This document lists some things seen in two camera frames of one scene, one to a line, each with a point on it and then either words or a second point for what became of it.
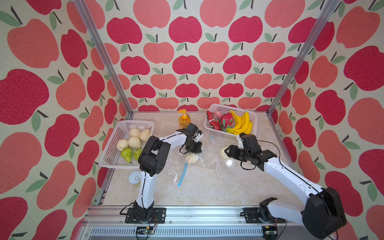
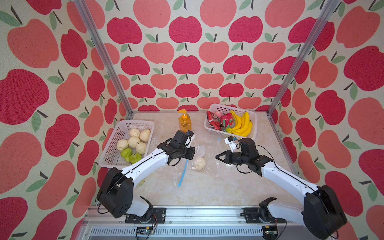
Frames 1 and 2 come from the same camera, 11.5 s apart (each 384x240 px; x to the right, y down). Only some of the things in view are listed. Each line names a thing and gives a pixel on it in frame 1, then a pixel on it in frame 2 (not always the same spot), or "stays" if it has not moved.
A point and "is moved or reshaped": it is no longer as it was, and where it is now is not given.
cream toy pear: x=144 y=135 stays
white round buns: x=122 y=144 stays
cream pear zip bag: x=191 y=158 is moved or reshaped
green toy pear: x=127 y=153 stays
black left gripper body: x=193 y=146 to x=188 y=153
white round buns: x=134 y=132 stays
